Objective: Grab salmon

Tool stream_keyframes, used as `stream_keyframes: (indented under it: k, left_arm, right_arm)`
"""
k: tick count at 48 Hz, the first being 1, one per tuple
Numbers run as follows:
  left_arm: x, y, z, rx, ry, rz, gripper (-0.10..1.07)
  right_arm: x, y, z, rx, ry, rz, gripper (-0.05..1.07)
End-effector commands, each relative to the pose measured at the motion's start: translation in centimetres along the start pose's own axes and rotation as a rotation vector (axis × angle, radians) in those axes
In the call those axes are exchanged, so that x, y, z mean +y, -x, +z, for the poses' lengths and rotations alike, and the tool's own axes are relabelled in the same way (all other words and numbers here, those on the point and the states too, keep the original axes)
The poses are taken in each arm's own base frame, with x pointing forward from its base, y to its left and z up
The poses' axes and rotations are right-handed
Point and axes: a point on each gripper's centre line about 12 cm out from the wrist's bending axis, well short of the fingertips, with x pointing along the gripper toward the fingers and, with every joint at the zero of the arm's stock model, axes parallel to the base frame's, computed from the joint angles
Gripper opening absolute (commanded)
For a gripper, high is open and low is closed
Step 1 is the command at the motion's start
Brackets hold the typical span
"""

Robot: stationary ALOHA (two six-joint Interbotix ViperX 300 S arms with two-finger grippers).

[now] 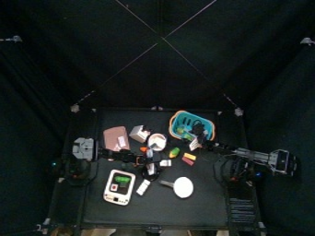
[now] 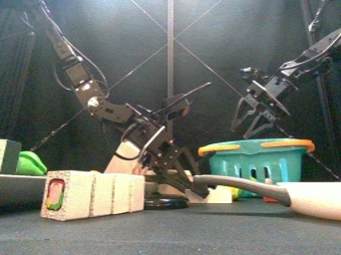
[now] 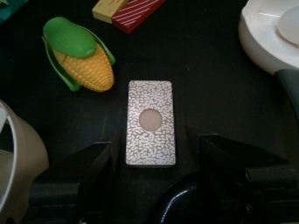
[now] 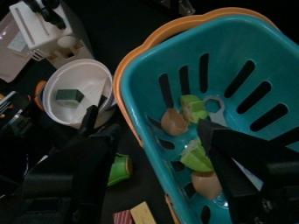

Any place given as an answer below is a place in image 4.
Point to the light green toy food piece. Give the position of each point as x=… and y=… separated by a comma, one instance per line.
x=194, y=159
x=194, y=108

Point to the yellow toy piece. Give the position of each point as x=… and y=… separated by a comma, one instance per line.
x=142, y=214

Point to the metal clamp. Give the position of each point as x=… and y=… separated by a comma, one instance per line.
x=183, y=6

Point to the white plastic bowl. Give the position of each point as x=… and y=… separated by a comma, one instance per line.
x=78, y=75

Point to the orange toy piece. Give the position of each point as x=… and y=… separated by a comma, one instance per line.
x=39, y=93

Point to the white toy knife block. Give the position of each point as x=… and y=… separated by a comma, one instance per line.
x=36, y=33

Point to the dark green toy block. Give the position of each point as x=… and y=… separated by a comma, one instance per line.
x=70, y=96

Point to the brown toy food piece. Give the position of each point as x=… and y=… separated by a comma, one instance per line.
x=206, y=185
x=174, y=124

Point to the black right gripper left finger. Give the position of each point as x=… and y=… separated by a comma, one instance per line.
x=78, y=163

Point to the green toy cup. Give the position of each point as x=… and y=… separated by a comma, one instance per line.
x=119, y=170

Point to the silver toy cutlery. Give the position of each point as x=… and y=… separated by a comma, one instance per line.
x=7, y=102

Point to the beige toy holder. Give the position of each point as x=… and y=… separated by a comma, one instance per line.
x=76, y=57

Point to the teal plastic shopping basket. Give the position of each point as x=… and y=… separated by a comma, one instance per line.
x=234, y=43

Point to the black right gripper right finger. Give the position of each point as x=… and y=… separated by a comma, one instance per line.
x=249, y=157

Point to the red striped toy piece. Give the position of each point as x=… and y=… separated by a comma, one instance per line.
x=123, y=218

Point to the pale pink plastic container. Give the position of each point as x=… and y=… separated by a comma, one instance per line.
x=10, y=62

